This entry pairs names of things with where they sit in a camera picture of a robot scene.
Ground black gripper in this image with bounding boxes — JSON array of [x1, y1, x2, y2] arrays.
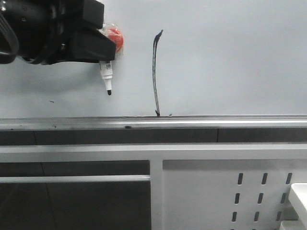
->
[[0, 0, 116, 65]]

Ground white whiteboard marker red end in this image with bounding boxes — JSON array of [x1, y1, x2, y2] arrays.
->
[[99, 23, 124, 96]]

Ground white plastic marker tray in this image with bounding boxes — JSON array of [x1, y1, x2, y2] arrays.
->
[[279, 183, 307, 230]]

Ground white whiteboard with aluminium frame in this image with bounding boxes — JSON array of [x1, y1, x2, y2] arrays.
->
[[0, 0, 307, 127]]

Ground white perforated metal stand frame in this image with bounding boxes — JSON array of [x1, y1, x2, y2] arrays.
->
[[0, 143, 307, 230]]

